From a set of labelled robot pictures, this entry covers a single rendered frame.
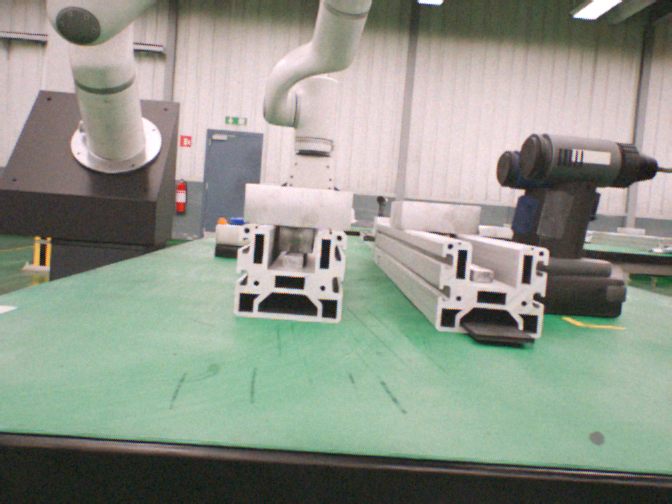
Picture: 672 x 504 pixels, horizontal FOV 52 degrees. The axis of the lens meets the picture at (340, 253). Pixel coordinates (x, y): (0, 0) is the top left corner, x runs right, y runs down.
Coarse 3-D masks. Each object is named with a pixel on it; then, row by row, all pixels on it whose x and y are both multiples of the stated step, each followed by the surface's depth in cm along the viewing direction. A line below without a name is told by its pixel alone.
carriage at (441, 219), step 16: (400, 208) 98; (416, 208) 96; (432, 208) 96; (448, 208) 96; (464, 208) 96; (480, 208) 96; (400, 224) 97; (416, 224) 96; (432, 224) 96; (448, 224) 96; (464, 224) 96
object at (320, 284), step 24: (240, 240) 64; (264, 240) 64; (336, 240) 64; (240, 264) 64; (264, 264) 64; (288, 264) 68; (312, 264) 74; (336, 264) 64; (240, 288) 64; (264, 288) 64; (288, 288) 65; (312, 288) 64; (336, 288) 68; (240, 312) 64; (264, 312) 64; (288, 312) 66; (312, 312) 67; (336, 312) 66
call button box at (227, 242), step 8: (232, 224) 129; (240, 224) 129; (216, 232) 128; (224, 232) 128; (232, 232) 128; (216, 240) 128; (224, 240) 128; (232, 240) 128; (248, 240) 128; (216, 248) 128; (224, 248) 128; (232, 248) 128; (216, 256) 128; (224, 256) 128; (232, 256) 128
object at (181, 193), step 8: (232, 120) 1216; (240, 120) 1216; (184, 136) 1217; (184, 144) 1218; (184, 184) 1212; (184, 192) 1210; (176, 200) 1211; (184, 200) 1212; (176, 208) 1211; (184, 208) 1215
